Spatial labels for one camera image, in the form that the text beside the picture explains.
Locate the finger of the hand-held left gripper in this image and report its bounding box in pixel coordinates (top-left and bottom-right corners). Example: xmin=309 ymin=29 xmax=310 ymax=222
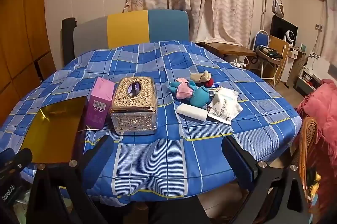
xmin=0 ymin=148 xmax=33 ymax=172

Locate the purple cardboard box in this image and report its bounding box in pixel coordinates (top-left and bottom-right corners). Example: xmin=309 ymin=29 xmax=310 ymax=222
xmin=84 ymin=76 xmax=115 ymax=130

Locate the wicker chair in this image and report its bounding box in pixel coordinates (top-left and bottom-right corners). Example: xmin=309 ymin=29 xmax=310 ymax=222
xmin=291 ymin=117 xmax=319 ymax=203

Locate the soft white pack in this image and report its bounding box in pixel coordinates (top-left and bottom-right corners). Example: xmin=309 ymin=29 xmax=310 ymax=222
xmin=212 ymin=87 xmax=239 ymax=106

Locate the tan wooden board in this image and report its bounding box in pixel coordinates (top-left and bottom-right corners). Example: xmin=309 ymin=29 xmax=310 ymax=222
xmin=269 ymin=35 xmax=290 ymax=82

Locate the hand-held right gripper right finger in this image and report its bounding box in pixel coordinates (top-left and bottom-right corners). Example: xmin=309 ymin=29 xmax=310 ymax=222
xmin=222 ymin=135 xmax=310 ymax=224

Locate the low white cabinet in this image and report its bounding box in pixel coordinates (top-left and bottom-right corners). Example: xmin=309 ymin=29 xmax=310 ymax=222
xmin=295 ymin=68 xmax=322 ymax=97

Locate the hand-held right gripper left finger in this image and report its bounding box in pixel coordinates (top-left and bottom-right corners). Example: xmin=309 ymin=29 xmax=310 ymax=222
xmin=26 ymin=134 xmax=115 ymax=224

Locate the gold tin box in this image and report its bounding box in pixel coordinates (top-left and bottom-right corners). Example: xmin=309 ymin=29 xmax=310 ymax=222
xmin=20 ymin=96 xmax=88 ymax=164

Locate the blue plaid tablecloth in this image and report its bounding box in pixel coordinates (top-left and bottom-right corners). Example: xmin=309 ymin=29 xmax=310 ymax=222
xmin=0 ymin=41 xmax=303 ymax=205

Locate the blue and pink plush toy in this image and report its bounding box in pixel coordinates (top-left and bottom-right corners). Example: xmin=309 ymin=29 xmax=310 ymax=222
xmin=168 ymin=78 xmax=211 ymax=109

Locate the side window curtain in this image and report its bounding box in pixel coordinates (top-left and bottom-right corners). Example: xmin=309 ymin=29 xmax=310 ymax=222
xmin=322 ymin=0 xmax=337 ymax=74

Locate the cream towel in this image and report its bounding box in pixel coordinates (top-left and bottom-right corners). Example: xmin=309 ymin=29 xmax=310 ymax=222
xmin=176 ymin=104 xmax=209 ymax=122

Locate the small white fan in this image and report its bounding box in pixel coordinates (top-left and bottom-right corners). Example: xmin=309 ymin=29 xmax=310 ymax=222
xmin=283 ymin=30 xmax=296 ymax=47

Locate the black monitor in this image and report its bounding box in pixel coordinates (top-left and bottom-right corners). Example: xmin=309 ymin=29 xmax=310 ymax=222
xmin=271 ymin=15 xmax=298 ymax=43

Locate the blue folding chair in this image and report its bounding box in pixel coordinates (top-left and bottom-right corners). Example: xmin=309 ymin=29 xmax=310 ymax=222
xmin=253 ymin=30 xmax=284 ymax=89

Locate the printed white packet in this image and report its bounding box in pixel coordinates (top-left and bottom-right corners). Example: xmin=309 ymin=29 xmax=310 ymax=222
xmin=207 ymin=98 xmax=243 ymax=126

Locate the grey yellow blue chair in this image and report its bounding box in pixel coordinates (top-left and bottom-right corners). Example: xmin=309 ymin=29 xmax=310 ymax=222
xmin=72 ymin=10 xmax=189 ymax=58

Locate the beige sock bundle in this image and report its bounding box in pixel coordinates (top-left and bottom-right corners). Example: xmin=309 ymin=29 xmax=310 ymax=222
xmin=191 ymin=70 xmax=211 ymax=82

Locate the pink quilt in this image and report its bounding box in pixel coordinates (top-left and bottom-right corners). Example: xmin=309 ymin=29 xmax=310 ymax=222
xmin=296 ymin=79 xmax=337 ymax=214

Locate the white clothes stand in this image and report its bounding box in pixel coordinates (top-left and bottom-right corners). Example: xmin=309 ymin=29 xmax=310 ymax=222
xmin=262 ymin=0 xmax=279 ymax=31

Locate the wooden desk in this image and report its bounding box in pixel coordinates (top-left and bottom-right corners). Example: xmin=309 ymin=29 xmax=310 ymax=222
xmin=196 ymin=41 xmax=256 ymax=61

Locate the ornate gold tissue box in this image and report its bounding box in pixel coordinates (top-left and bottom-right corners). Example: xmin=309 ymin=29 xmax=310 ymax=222
xmin=110 ymin=76 xmax=158 ymax=136

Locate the wooden wardrobe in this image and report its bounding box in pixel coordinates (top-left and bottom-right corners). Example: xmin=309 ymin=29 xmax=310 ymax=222
xmin=0 ymin=0 xmax=57 ymax=124

